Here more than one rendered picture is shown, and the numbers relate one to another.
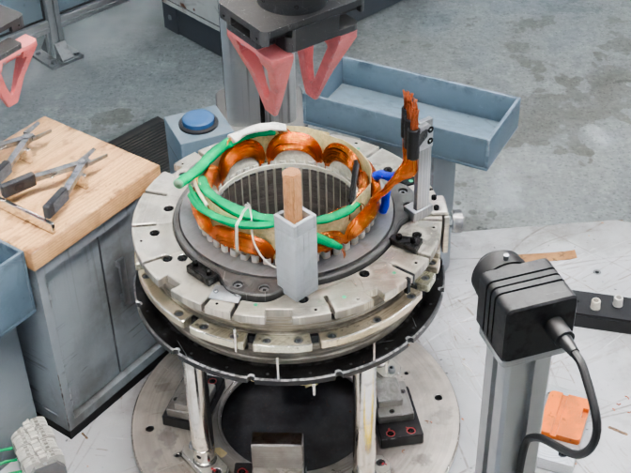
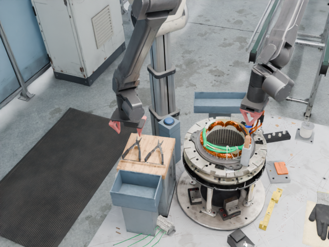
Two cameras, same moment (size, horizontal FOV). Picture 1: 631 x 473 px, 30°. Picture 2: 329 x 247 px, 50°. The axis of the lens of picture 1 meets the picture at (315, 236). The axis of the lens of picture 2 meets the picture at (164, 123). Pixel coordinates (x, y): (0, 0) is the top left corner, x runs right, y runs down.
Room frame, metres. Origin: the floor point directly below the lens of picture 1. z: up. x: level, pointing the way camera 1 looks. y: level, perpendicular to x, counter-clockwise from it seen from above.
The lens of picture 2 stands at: (0.18, 0.59, 2.08)
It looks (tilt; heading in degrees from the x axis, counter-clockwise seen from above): 42 degrees down; 338
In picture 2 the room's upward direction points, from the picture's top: 4 degrees counter-clockwise
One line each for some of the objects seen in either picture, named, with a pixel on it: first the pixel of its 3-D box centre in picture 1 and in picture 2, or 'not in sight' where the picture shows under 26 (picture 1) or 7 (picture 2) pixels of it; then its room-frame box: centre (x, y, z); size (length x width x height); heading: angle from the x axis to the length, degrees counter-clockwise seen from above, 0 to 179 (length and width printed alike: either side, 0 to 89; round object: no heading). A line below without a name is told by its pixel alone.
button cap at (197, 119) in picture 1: (198, 119); (169, 120); (1.25, 0.14, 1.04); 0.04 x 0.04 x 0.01
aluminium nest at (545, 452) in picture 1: (545, 422); (277, 171); (0.96, -0.27, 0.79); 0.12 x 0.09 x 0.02; 157
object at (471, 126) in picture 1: (407, 189); (219, 121); (1.26, -0.12, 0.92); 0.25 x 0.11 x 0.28; 62
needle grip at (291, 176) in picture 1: (292, 199); (246, 142); (0.86, 0.02, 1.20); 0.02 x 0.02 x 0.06
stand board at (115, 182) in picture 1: (39, 188); (147, 155); (1.10, 0.31, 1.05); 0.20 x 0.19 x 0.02; 143
